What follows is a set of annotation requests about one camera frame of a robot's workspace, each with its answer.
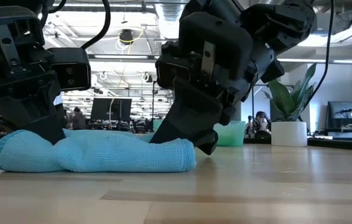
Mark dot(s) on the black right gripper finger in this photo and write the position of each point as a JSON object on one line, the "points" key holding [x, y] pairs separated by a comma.
{"points": [[188, 115], [208, 143]]}

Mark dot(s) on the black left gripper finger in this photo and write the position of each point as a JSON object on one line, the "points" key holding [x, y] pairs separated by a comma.
{"points": [[61, 116], [33, 109]]}

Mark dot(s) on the blue microfiber towel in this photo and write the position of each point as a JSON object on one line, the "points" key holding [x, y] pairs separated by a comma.
{"points": [[101, 152]]}

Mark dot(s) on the green mesh basket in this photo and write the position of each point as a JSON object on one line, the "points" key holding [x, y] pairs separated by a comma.
{"points": [[232, 133]]}

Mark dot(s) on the white building column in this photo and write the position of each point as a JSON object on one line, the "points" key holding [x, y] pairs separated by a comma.
{"points": [[58, 99]]}

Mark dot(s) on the person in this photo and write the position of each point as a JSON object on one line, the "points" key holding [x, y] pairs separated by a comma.
{"points": [[78, 119], [260, 121]]}

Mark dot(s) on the black monitor back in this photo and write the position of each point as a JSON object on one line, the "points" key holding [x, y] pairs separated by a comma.
{"points": [[104, 109]]}

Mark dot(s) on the snake plant in white pot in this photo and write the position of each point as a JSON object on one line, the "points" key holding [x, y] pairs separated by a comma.
{"points": [[289, 133]]}

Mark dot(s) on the black ceiling device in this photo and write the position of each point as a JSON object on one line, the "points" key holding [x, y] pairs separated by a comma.
{"points": [[126, 35]]}

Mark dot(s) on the dark office monitor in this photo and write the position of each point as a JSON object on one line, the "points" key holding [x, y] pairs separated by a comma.
{"points": [[342, 112]]}

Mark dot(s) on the black office desk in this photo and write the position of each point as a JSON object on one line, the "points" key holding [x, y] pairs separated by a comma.
{"points": [[347, 130]]}

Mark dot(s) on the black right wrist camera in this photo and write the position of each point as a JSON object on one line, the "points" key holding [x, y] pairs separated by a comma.
{"points": [[173, 70]]}

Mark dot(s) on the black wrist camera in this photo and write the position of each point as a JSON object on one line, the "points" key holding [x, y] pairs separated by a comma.
{"points": [[71, 68], [173, 70]]}

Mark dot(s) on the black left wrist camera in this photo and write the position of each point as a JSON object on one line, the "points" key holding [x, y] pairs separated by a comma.
{"points": [[71, 68]]}

